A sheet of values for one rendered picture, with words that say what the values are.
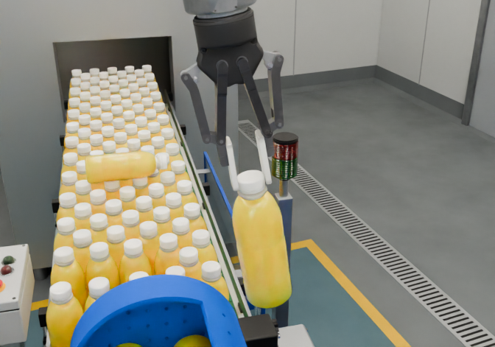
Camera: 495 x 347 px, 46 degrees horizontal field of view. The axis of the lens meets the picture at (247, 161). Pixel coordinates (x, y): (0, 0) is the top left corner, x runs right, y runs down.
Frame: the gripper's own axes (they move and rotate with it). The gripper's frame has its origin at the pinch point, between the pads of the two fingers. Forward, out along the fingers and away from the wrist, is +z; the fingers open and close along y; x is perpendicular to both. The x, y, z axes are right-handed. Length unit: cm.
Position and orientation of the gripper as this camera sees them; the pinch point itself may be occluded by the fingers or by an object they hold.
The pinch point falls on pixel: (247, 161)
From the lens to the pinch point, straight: 79.7
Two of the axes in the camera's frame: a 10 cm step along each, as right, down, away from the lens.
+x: -1.7, -3.8, 9.1
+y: 9.7, -2.1, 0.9
